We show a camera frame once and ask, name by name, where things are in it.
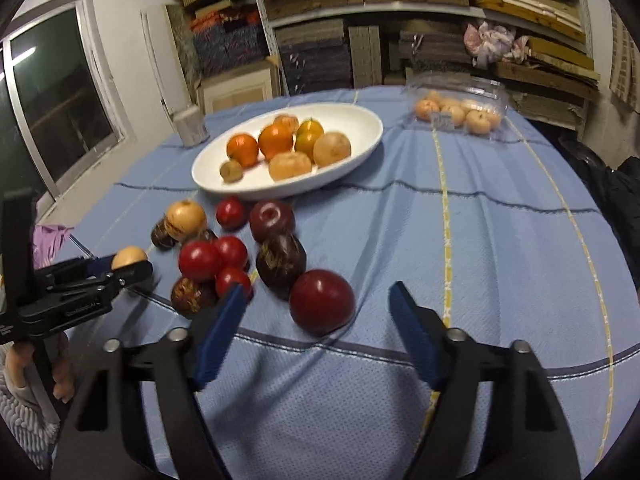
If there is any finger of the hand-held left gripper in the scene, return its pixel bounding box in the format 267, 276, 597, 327
37, 255, 117, 286
47, 260, 154, 306

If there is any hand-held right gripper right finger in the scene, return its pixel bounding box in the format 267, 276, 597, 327
389, 281, 583, 480

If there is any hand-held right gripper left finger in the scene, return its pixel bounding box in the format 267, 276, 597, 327
52, 282, 253, 480

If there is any tan potato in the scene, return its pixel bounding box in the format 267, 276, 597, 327
111, 246, 149, 271
313, 131, 352, 168
165, 200, 208, 241

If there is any red tomato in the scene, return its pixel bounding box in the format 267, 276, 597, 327
215, 266, 253, 301
215, 236, 250, 271
215, 196, 247, 231
178, 241, 223, 282

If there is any large dark red plum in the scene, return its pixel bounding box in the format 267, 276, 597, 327
289, 269, 357, 338

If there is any dark purple mangosteen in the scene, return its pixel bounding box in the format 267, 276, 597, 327
256, 232, 307, 302

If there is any small dark red plum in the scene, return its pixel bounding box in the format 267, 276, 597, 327
249, 200, 296, 243

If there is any orange mandarin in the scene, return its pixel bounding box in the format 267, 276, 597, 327
258, 123, 295, 160
226, 133, 261, 168

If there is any white oval plate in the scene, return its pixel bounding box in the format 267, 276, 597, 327
191, 103, 384, 199

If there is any yellow orange citrus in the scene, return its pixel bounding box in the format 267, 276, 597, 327
294, 117, 323, 157

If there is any person's left forearm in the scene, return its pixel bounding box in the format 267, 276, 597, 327
0, 380, 61, 471

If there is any person's left hand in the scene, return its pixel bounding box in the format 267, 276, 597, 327
6, 332, 77, 404

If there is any purple pink cloth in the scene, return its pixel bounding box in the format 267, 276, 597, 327
31, 224, 75, 271

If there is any blue striped tablecloth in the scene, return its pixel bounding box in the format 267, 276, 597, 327
35, 85, 640, 480

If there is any grey tin can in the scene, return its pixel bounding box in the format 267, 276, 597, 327
172, 106, 210, 148

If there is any white framed window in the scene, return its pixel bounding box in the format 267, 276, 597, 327
0, 0, 137, 221

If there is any beige framed box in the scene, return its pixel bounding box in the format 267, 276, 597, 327
195, 62, 283, 113

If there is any cluster of small pale persimmons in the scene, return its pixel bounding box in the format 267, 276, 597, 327
416, 91, 502, 136

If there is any grey marbled board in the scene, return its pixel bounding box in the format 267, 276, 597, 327
165, 4, 203, 106

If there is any stack of blue red boxes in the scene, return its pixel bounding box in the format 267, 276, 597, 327
190, 7, 273, 78

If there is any black bag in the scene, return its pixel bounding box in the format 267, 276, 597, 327
557, 135, 640, 281

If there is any clear plastic clamshell box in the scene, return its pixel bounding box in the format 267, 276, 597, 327
404, 72, 510, 141

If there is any stack of dark grey boxes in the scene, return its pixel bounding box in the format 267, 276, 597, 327
275, 17, 353, 96

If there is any brown studded upright box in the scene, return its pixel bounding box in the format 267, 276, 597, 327
347, 25, 385, 88

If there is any stack of dark brown boxes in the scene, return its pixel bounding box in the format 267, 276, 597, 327
397, 27, 476, 78

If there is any stack of brown flat boxes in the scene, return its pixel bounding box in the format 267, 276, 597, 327
495, 35, 601, 126

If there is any pink floral cloth bundle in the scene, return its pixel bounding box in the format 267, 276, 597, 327
462, 19, 531, 68

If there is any white metal shelf rack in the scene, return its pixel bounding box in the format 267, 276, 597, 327
247, 0, 593, 111

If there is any stack of yellow flat boxes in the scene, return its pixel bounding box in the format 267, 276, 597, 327
475, 0, 586, 41

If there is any beige patterned hanging fabric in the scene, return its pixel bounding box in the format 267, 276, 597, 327
607, 2, 640, 111

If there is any white wall trunking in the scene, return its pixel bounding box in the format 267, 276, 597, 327
141, 10, 176, 111

